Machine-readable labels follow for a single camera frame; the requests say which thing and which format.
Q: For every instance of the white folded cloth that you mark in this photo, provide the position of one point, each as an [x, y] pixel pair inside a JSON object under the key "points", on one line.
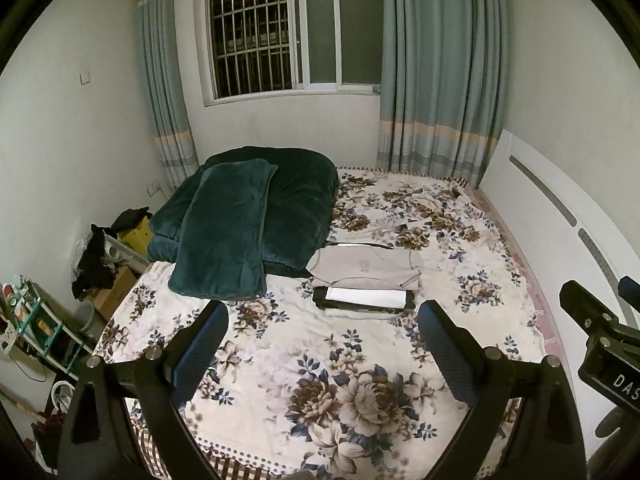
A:
{"points": [[365, 296]]}

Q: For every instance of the white wall socket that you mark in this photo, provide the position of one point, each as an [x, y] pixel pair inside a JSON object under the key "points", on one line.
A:
{"points": [[154, 188]]}

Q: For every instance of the black folded cloth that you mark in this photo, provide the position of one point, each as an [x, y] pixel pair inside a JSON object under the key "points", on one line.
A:
{"points": [[320, 297]]}

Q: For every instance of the hanging black garment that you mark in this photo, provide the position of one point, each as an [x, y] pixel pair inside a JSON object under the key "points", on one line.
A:
{"points": [[95, 265]]}

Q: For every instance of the narrow blue-grey curtain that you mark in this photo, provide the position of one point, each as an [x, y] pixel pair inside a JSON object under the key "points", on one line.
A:
{"points": [[165, 70]]}

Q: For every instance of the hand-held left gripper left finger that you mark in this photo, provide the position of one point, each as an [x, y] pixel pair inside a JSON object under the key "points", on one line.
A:
{"points": [[197, 355]]}

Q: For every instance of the small black cloth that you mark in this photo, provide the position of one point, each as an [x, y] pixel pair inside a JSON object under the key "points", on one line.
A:
{"points": [[130, 220]]}

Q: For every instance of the cream folded cloth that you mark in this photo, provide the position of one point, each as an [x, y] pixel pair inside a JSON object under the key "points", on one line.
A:
{"points": [[360, 313]]}

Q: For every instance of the cardboard box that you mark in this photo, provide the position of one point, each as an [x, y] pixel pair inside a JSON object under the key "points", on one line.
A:
{"points": [[115, 295]]}

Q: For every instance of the dark green blanket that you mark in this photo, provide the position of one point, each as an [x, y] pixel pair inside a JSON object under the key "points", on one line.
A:
{"points": [[300, 200]]}

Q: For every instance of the white wall switch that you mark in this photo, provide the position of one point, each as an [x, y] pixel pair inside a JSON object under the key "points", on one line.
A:
{"points": [[85, 77]]}

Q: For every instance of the barred window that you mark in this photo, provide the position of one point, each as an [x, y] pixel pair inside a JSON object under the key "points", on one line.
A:
{"points": [[300, 25]]}

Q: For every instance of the teal shelf rack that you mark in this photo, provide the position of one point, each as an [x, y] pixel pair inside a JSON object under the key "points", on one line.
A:
{"points": [[50, 330]]}

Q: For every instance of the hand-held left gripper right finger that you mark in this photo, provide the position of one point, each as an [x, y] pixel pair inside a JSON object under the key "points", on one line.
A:
{"points": [[447, 355]]}

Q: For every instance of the floral bed sheet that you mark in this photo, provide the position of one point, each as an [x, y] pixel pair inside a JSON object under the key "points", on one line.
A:
{"points": [[300, 360]]}

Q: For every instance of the white bed headboard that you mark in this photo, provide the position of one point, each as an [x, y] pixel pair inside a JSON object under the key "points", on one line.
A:
{"points": [[540, 240]]}

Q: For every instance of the grey waste bin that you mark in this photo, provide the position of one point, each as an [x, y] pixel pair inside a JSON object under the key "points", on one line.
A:
{"points": [[90, 322]]}

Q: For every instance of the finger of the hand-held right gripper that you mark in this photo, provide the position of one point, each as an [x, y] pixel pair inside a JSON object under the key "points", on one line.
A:
{"points": [[582, 302], [631, 290]]}

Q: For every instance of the dark green pillow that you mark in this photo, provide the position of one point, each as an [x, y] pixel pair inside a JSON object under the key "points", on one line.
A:
{"points": [[225, 230]]}

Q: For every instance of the beige long-sleeve shirt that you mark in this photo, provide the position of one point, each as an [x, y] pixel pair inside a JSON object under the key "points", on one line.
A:
{"points": [[365, 265]]}

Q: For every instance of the wide blue-grey curtain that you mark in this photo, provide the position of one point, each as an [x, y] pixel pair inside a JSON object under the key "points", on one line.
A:
{"points": [[440, 70]]}

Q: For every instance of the clear plastic box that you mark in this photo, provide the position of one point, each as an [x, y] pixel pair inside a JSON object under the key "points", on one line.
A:
{"points": [[122, 252]]}

